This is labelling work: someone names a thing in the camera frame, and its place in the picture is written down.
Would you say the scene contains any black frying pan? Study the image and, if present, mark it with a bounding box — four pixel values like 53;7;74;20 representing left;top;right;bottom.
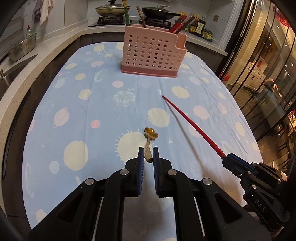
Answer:
142;6;181;21

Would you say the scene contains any white hanging towel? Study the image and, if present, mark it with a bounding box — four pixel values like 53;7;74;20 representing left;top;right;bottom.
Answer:
40;0;54;26

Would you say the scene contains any black lattice glass door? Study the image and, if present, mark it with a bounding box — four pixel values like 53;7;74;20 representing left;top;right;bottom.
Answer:
218;1;295;170

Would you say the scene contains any dark soy sauce bottle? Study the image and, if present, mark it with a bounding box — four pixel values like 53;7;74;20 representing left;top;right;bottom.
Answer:
195;17;206;37

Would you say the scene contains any steel pot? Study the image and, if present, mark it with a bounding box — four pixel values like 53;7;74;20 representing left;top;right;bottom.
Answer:
9;33;36;62

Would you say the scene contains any gold flower spoon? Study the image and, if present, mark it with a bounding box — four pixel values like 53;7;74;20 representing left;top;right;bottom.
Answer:
144;127;158;163

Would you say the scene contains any green chopstick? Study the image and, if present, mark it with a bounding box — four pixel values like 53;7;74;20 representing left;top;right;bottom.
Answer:
122;0;130;26

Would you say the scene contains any cream wok with lid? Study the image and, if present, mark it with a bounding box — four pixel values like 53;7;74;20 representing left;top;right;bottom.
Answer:
95;1;125;16

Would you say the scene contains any black gas stove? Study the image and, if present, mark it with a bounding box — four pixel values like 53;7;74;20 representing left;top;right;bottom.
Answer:
87;15;176;29

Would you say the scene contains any brown sauce bottle yellow cap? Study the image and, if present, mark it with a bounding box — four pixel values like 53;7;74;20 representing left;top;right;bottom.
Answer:
189;14;200;34

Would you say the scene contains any steel kitchen sink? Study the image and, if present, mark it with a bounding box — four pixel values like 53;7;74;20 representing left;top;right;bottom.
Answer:
0;54;37;100

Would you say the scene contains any pink perforated utensil holder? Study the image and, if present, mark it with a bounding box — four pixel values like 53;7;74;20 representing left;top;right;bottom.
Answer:
121;24;187;77

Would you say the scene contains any blue condiment jar set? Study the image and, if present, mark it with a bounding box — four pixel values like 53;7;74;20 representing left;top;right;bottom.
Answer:
202;28;213;42

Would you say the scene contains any blue planet print tablecloth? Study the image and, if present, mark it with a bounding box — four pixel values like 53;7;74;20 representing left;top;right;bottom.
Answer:
23;42;262;227

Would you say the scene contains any green dish soap bottle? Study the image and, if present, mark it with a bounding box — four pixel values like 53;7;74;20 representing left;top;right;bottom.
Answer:
26;25;32;37

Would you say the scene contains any purple hanging cloth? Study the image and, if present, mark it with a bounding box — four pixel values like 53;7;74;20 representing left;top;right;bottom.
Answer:
32;0;43;22

